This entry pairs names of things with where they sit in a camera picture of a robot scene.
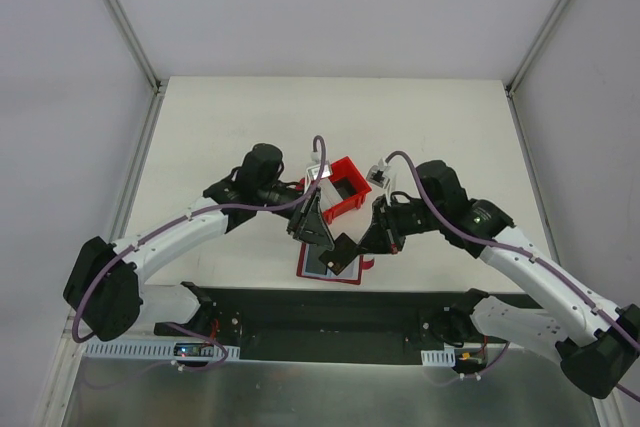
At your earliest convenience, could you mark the white slotted cable duct right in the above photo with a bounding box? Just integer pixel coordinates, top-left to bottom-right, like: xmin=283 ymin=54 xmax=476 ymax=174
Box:
xmin=420 ymin=347 xmax=456 ymax=368

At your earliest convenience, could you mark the white slotted cable duct left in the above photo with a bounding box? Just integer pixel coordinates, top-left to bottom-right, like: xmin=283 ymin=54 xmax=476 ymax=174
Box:
xmin=84 ymin=340 xmax=224 ymax=362

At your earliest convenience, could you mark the aluminium frame post left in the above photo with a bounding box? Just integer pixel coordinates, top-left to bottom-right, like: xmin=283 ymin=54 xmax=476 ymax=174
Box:
xmin=102 ymin=0 xmax=165 ymax=94

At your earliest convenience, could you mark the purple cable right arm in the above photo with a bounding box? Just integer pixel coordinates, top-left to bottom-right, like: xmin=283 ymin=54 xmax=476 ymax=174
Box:
xmin=384 ymin=150 xmax=640 ymax=396

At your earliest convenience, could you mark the aluminium side rail right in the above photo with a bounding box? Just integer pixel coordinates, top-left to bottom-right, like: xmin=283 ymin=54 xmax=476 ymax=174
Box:
xmin=505 ymin=90 xmax=561 ymax=264

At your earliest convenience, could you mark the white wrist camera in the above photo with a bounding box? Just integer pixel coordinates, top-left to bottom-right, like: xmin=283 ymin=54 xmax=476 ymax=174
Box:
xmin=305 ymin=162 xmax=332 ymax=182
xmin=366 ymin=159 xmax=397 ymax=202

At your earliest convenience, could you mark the aluminium side rail left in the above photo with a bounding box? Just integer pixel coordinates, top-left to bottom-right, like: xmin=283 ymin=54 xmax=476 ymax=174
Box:
xmin=106 ymin=79 xmax=169 ymax=241

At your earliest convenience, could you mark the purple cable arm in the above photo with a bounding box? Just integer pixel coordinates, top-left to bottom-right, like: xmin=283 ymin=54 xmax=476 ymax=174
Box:
xmin=72 ymin=135 xmax=331 ymax=374
xmin=384 ymin=150 xmax=640 ymax=396

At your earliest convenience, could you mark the white slotted cable duct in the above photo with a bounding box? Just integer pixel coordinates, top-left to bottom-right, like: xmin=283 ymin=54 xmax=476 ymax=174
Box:
xmin=420 ymin=347 xmax=456 ymax=368
xmin=84 ymin=340 xmax=224 ymax=362

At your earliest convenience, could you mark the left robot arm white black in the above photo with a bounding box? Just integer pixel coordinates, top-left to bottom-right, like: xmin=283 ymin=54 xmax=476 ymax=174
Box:
xmin=63 ymin=135 xmax=335 ymax=343

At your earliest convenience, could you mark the red leather card holder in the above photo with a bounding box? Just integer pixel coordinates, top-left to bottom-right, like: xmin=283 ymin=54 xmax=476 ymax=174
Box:
xmin=296 ymin=241 xmax=375 ymax=286

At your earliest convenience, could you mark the red plastic bin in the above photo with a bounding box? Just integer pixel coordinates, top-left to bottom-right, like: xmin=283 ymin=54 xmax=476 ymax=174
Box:
xmin=323 ymin=156 xmax=371 ymax=224

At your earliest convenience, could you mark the black credit card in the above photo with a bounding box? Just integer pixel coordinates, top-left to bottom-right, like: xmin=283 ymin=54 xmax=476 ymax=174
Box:
xmin=304 ymin=245 xmax=327 ymax=276
xmin=320 ymin=233 xmax=358 ymax=275

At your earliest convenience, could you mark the white card stack in bin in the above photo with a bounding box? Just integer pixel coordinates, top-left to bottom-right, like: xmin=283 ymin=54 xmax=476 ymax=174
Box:
xmin=319 ymin=178 xmax=342 ymax=212

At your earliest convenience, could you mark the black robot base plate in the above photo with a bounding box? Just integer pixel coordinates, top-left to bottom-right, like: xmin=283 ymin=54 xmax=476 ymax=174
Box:
xmin=153 ymin=286 xmax=519 ymax=366

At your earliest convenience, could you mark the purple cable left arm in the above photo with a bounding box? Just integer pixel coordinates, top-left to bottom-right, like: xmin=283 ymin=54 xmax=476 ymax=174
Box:
xmin=72 ymin=135 xmax=331 ymax=374

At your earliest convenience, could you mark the aluminium side rail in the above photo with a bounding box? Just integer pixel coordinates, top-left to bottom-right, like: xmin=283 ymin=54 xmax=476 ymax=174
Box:
xmin=505 ymin=90 xmax=561 ymax=264
xmin=106 ymin=79 xmax=169 ymax=241

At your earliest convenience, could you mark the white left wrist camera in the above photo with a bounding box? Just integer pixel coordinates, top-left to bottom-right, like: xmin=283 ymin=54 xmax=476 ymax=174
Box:
xmin=305 ymin=162 xmax=332 ymax=182

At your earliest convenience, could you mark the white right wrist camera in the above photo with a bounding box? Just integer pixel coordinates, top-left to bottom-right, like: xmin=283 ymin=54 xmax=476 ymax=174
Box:
xmin=366 ymin=159 xmax=397 ymax=202

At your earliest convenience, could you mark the aluminium frame post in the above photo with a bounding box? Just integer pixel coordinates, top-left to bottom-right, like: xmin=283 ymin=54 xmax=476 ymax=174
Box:
xmin=505 ymin=0 xmax=574 ymax=98
xmin=102 ymin=0 xmax=165 ymax=94

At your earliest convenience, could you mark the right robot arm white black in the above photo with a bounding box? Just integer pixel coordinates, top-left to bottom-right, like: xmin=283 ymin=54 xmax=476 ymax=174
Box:
xmin=359 ymin=159 xmax=639 ymax=399

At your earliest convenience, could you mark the aluminium frame post right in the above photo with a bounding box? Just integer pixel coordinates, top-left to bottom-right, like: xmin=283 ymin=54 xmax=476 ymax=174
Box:
xmin=505 ymin=0 xmax=574 ymax=98

